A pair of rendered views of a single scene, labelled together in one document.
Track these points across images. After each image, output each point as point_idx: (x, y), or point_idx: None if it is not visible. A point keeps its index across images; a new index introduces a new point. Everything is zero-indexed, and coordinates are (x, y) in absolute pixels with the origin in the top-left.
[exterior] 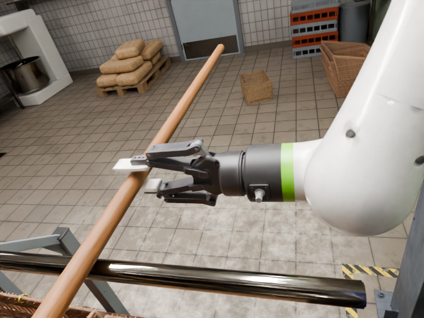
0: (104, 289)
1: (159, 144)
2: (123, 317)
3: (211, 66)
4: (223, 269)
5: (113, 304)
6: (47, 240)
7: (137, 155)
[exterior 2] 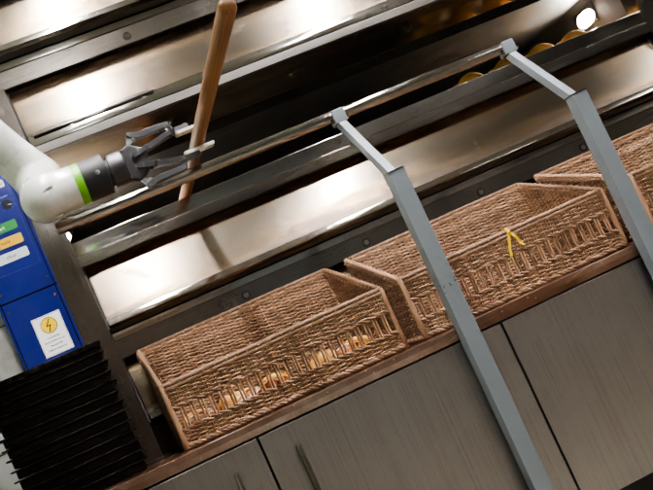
0: (437, 288)
1: (159, 123)
2: (430, 338)
3: (207, 56)
4: (120, 196)
5: (454, 324)
6: (380, 167)
7: (183, 123)
